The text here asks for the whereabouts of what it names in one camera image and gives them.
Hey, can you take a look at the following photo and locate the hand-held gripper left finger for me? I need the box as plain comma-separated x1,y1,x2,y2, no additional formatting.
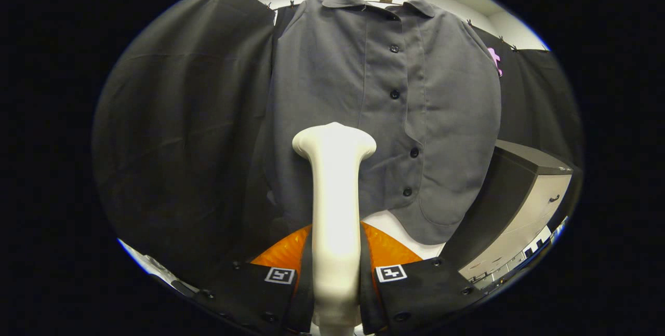
191,224,316,335

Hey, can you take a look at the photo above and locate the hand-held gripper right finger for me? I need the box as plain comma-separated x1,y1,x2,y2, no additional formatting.
360,222,489,335

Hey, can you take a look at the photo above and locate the white garment steamer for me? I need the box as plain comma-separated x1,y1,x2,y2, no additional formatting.
292,122,377,335

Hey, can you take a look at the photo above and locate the grey button-up shirt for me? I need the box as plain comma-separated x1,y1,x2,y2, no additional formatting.
262,0,502,246

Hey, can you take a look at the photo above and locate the cream dress form mannequin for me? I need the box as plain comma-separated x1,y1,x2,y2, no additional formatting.
358,0,447,260

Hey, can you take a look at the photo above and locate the grey-topped cream cabinet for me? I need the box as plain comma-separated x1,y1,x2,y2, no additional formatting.
442,140,575,277

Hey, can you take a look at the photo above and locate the black backdrop cloth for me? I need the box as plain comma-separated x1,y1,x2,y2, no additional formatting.
92,0,585,285

